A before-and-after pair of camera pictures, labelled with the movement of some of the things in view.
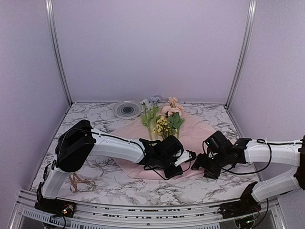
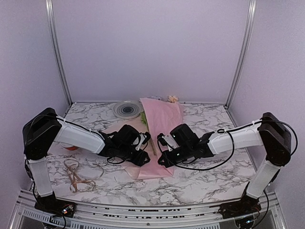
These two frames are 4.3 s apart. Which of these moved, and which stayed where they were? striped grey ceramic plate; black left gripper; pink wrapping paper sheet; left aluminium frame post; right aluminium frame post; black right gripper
Moved: black right gripper; pink wrapping paper sheet; black left gripper
Stayed: left aluminium frame post; striped grey ceramic plate; right aluminium frame post
